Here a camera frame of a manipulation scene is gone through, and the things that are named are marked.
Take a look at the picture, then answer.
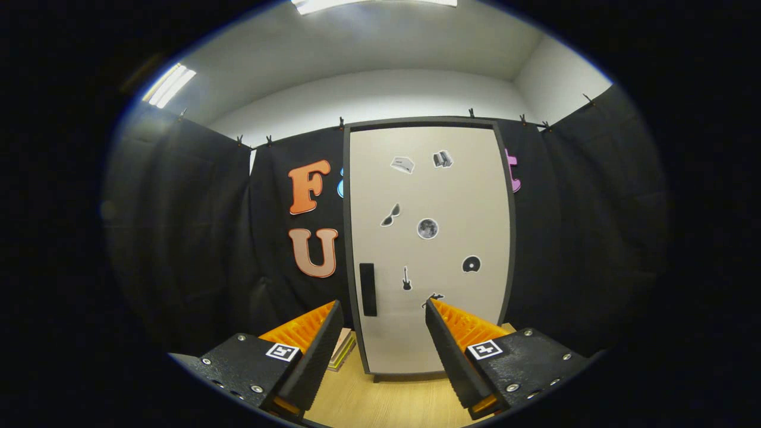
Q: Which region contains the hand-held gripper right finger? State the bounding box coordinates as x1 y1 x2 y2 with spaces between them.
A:
424 297 592 420

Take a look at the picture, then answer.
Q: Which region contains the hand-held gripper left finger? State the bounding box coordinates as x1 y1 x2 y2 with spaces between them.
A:
199 299 345 420

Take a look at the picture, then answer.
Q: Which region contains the black door handle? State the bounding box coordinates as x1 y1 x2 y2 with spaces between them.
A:
359 263 378 317

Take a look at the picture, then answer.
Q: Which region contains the beige shoe cabinet door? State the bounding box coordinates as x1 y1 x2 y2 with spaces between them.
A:
350 126 512 374

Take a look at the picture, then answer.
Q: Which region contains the grey shoe cabinet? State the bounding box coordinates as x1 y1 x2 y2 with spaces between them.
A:
342 117 517 381

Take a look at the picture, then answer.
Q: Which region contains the yellow-edged book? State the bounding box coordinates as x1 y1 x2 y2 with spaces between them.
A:
327 342 357 372

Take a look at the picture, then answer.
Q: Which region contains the black backdrop cloth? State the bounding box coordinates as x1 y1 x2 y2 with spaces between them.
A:
104 83 669 357

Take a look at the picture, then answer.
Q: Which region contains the long ceiling light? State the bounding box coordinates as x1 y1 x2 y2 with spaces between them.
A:
141 62 197 109
291 0 458 15

